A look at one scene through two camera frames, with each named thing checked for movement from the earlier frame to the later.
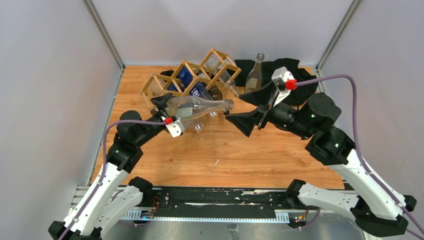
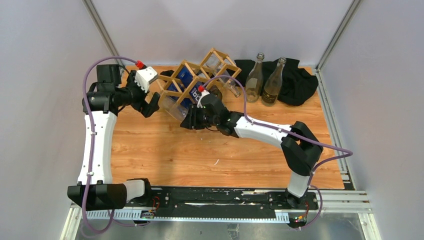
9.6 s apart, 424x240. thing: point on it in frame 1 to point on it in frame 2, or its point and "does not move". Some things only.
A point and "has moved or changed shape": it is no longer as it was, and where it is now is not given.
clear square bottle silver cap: [192, 125] has moved or changed shape
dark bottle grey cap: [215, 93] does not move
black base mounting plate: [220, 202] does not move
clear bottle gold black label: [254, 80] does not move
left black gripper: [161, 102] to [142, 105]
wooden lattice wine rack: [192, 80] does not move
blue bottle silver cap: [185, 77] does not move
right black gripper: [245, 122] to [190, 121]
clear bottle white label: [187, 107] to [271, 91]
